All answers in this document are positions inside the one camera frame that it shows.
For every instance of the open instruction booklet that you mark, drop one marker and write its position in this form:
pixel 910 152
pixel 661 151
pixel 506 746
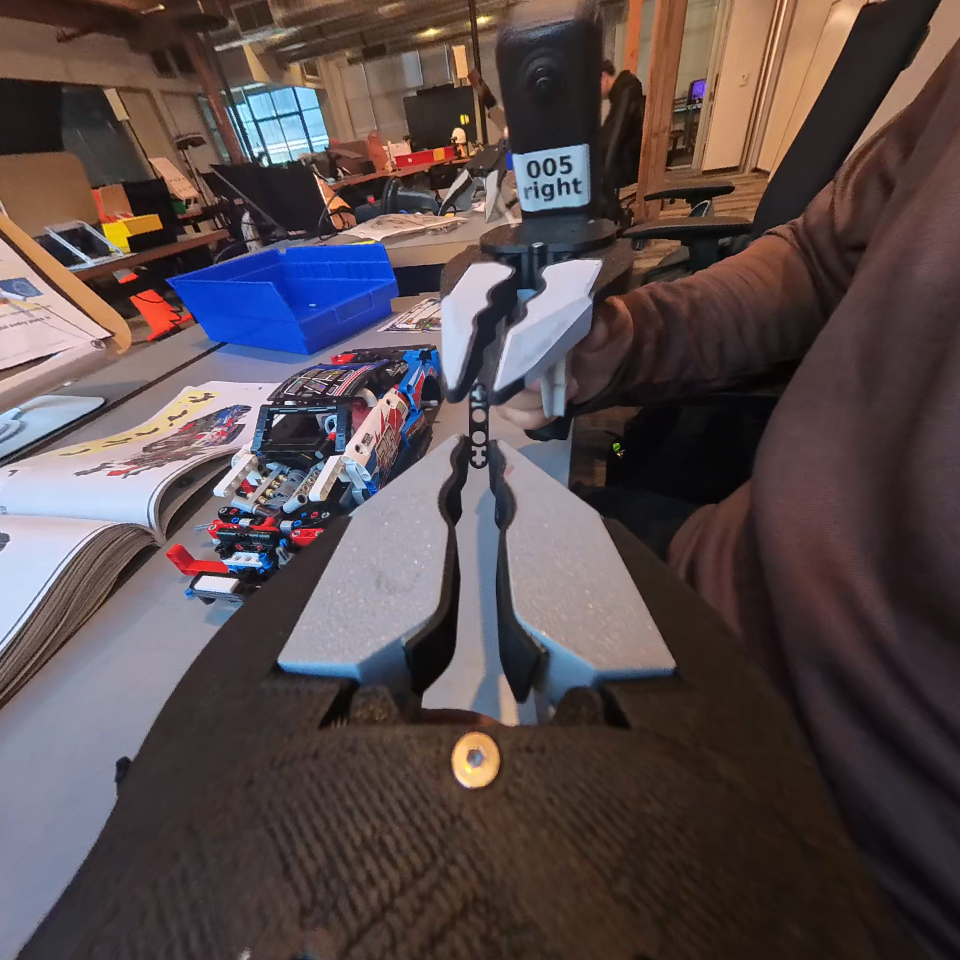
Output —
pixel 75 480

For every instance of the blue plastic bin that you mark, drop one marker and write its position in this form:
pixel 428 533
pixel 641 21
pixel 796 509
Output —
pixel 300 300

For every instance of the black chair armrest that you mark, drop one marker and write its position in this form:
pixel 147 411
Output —
pixel 690 229

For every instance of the black monitor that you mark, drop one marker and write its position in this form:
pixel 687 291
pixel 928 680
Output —
pixel 439 116

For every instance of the sticker sheet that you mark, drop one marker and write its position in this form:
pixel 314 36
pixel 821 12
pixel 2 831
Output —
pixel 412 319

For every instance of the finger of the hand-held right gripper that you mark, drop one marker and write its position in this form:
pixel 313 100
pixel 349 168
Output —
pixel 555 315
pixel 465 322

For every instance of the white stand base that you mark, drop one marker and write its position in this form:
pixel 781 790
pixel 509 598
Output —
pixel 45 420

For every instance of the person's right forearm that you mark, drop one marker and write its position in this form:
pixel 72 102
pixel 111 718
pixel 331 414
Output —
pixel 712 322

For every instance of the grey desk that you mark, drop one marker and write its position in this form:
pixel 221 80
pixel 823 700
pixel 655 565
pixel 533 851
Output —
pixel 112 712

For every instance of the brick model race car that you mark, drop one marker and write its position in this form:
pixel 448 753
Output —
pixel 360 420

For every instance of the person's right hand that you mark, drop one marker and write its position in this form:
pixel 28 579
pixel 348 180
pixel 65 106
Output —
pixel 607 352

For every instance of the black angled brick beam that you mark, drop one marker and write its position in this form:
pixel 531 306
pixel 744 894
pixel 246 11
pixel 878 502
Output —
pixel 480 420

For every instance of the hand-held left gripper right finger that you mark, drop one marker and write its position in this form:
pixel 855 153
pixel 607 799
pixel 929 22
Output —
pixel 592 592

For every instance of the wooden document stand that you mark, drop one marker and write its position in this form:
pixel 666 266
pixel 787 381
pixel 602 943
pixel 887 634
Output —
pixel 90 300

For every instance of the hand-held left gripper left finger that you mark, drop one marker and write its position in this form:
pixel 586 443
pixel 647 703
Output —
pixel 367 585

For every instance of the person's black trousers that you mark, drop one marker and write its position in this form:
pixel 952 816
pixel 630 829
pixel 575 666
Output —
pixel 652 465

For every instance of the yellow box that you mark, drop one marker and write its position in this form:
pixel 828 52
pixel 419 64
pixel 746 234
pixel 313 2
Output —
pixel 131 231

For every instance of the black chair backrest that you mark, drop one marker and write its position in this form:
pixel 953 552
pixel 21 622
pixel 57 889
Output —
pixel 847 112

